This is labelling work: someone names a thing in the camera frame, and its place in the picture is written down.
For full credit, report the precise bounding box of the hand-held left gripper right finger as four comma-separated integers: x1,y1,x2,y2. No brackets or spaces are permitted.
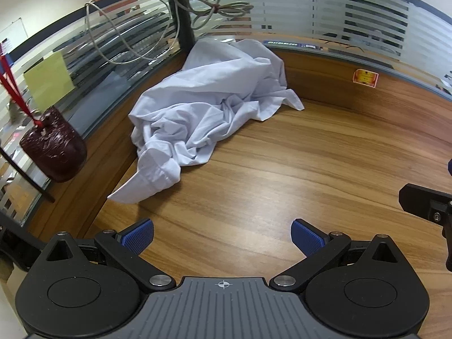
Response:
269,219,407,294

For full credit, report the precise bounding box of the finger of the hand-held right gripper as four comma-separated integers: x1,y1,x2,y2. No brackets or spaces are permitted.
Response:
399,184,452,226

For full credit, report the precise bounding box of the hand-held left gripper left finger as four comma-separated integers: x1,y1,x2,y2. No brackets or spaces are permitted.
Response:
35,218,176,294

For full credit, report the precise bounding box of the white dress shirt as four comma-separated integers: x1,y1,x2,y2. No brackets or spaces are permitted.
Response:
108,38,305,204

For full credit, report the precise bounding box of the dark red hanging pouch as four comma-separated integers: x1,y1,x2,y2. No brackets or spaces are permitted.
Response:
19,108,88,183

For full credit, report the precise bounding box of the red yellow sticker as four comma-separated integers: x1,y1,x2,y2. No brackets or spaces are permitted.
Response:
353,69,379,88

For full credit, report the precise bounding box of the yellow-green paper note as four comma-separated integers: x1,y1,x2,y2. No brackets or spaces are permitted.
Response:
23,50,75,108

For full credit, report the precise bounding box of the whiteboard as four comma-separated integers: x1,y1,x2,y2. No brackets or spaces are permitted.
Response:
0,17,28,55

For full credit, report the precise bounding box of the red lanyard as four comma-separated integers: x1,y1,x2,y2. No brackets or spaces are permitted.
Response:
0,55,45,128

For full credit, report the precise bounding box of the grey cable loop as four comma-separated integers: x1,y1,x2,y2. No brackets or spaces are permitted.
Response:
85,2,175,65

